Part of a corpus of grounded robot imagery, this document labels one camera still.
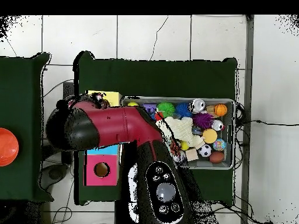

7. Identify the thin black cable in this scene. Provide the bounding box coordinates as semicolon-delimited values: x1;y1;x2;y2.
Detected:
235;119;299;127

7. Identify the small soccer ball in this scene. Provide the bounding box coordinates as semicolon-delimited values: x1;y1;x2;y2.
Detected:
198;143;213;158

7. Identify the cream knitted cloth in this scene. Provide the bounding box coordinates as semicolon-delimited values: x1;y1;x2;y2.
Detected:
156;115;206;148

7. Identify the peach foam ball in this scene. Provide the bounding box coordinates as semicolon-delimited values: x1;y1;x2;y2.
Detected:
201;128;218;144

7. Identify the purple spiky toy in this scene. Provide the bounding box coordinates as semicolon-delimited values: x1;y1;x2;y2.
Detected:
192;112;214;130

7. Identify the orange basketball toy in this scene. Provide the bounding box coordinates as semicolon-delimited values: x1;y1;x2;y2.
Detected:
213;103;228;117

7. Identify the white colourful patterned cloth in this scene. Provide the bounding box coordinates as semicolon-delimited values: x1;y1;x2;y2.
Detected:
89;92;110;109

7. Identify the blue spiky ball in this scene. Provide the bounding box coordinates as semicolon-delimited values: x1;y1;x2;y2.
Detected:
175;102;194;118

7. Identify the green spiky ball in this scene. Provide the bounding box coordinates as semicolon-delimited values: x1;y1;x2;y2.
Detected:
156;101;176;118

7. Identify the dark green table cloth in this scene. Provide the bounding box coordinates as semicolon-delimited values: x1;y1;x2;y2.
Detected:
73;51;238;207
0;52;54;202

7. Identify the brown toy football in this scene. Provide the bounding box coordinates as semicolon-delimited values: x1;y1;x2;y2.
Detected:
208;150;225;164

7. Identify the wooden box with three holes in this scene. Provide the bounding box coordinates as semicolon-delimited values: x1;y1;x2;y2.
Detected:
84;90;123;187

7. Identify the orange bowl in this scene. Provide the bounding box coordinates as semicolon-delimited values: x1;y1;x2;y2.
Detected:
0;127;20;167

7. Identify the silver mesh bin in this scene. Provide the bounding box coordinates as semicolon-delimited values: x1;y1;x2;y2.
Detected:
120;96;236;170

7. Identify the globe print ball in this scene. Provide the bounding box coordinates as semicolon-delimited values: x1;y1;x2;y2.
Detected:
212;138;228;152

